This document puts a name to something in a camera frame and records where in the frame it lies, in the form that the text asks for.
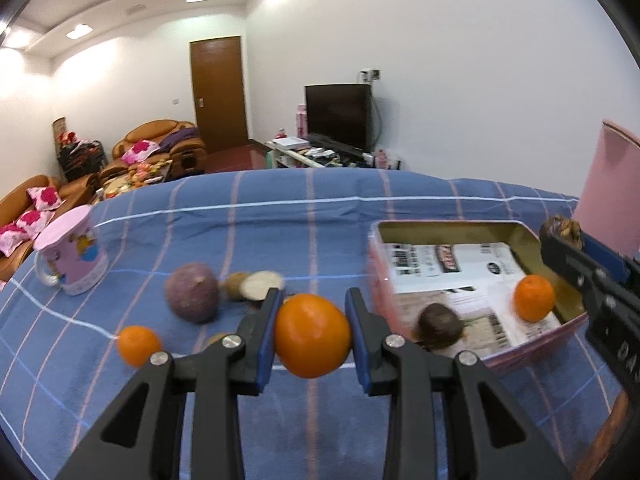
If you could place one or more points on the pink tin box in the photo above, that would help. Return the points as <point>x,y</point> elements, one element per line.
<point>525,355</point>

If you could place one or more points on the small orange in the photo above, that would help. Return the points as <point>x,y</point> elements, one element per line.
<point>137,345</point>

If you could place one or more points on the printed paper sheets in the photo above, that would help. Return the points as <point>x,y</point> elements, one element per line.
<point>450,270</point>

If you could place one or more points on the pink thermos bottle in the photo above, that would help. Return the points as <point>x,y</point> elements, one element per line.
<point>612,190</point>

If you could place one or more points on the white television stand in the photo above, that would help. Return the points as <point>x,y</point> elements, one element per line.
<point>300,156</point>

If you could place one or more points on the purple throw blanket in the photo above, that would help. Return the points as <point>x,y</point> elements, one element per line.
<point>180,136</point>

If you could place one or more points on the dark brown round fruit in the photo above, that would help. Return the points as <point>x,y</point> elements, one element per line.
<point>440,327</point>

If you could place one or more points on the cluttered coffee table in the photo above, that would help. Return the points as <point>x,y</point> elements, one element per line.
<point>135,175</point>

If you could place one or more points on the wall socket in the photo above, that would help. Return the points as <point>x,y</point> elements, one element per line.
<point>371,75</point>

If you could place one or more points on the brown wooden door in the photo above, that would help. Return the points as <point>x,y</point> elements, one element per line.
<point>217,95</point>

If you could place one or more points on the black rack with clothes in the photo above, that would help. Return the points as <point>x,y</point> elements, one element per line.
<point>80,155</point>

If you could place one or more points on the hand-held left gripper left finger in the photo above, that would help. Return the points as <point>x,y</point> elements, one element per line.
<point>267,340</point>

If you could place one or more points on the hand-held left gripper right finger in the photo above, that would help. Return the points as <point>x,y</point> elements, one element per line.
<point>357,340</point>

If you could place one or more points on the brown leather sofa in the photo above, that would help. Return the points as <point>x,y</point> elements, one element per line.
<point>30,210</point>
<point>155,146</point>

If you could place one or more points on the purple round fruit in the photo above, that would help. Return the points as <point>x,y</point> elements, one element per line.
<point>192,292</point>

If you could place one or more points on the brown kiwi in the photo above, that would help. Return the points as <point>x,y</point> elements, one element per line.
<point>232,284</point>

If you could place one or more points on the brown walnut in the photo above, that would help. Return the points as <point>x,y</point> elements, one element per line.
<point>562,230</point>

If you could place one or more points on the black television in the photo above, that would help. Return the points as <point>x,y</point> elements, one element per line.
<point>337,115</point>

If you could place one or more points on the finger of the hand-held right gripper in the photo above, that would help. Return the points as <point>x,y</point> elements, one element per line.
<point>605,255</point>
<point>575,270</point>

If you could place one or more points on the pink floral cushion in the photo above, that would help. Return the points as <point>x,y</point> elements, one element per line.
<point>140,151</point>
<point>45,197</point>
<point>10,240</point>
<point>32,222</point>

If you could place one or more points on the blue plaid blanket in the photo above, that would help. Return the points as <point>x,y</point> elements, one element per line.
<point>300,220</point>

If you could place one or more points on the large orange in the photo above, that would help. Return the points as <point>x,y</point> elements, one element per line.
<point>312,335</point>

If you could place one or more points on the pink cartoon mug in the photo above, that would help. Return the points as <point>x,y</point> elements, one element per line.
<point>72,255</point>

